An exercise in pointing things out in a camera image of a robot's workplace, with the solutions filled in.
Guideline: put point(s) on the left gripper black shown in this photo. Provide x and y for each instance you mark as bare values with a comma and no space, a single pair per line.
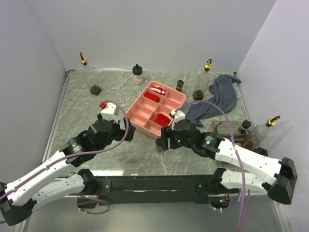
121,133

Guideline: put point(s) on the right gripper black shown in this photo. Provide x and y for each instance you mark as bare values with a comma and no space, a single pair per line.
166,132

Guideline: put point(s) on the spice shaker black cap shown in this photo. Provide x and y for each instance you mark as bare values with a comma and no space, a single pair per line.
179,85
244,127

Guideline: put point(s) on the salt jar black lid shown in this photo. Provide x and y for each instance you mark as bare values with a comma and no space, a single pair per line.
137,71

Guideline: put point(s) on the oil bottle gold spout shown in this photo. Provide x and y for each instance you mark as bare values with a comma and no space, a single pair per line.
258,134

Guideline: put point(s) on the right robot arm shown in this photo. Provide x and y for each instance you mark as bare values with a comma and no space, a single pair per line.
275,177

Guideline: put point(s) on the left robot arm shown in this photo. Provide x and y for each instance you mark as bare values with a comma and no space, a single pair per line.
37,188

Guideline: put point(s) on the red knitted cloth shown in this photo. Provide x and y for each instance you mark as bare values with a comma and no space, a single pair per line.
162,120

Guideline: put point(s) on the pink divided tray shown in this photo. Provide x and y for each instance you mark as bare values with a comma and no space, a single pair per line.
143,111

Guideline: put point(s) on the red folded cloth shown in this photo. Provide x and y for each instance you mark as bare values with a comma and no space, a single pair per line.
152,97

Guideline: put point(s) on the red white striped cloth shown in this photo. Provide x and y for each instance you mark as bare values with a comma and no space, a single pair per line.
158,90

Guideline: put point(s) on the clear acrylic organizer rack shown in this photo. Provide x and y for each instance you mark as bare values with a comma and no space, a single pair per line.
223,129

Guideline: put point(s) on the blue grey towel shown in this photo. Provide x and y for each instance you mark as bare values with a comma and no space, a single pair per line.
224,99

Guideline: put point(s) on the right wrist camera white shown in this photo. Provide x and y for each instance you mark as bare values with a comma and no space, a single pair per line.
177,115

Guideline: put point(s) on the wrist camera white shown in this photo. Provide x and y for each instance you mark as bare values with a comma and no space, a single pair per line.
109,111
177,115

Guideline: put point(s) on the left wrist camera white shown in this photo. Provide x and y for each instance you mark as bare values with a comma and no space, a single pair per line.
109,111

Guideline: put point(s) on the black table front rail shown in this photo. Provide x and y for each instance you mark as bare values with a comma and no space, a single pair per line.
156,189

